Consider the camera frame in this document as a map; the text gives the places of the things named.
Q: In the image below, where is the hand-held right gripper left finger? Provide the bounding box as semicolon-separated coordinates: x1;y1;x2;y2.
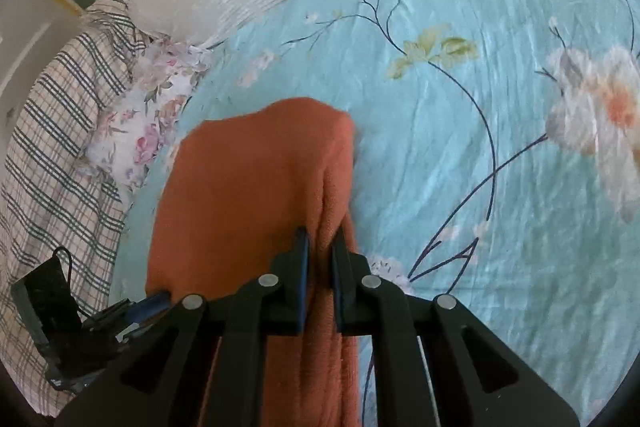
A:
52;227;313;427

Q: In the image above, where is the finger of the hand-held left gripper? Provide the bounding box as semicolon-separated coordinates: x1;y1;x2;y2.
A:
82;289;174;333

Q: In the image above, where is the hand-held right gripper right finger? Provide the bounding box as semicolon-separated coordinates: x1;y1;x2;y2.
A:
330;232;582;427

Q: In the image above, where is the orange knit sweater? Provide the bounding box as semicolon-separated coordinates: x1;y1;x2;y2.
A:
145;97;364;427

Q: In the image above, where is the plaid blanket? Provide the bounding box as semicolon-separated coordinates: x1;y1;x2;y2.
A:
0;0;152;414

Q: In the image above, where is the pink floral pillow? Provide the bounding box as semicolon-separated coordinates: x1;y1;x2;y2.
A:
84;36;217;198

